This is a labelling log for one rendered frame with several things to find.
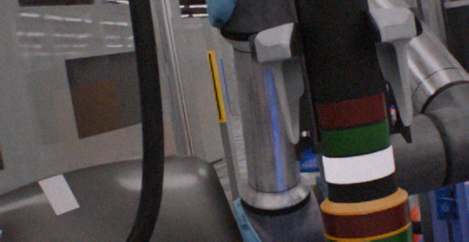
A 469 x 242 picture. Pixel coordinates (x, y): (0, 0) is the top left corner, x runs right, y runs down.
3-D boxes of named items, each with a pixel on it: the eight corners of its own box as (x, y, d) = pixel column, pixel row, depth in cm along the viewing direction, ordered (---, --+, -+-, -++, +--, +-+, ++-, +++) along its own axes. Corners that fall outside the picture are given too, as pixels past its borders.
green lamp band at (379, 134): (339, 159, 27) (335, 132, 27) (311, 152, 30) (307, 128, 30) (404, 144, 28) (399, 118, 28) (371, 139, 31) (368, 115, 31)
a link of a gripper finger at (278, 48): (311, 157, 27) (342, 126, 35) (288, 21, 26) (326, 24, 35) (244, 165, 28) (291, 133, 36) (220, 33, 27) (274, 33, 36)
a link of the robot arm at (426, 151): (453, 214, 54) (438, 98, 54) (340, 243, 53) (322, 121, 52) (418, 199, 62) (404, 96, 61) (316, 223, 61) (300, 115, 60)
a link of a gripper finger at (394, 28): (461, 131, 26) (409, 115, 35) (441, -4, 25) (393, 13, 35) (394, 143, 26) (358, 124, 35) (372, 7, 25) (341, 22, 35)
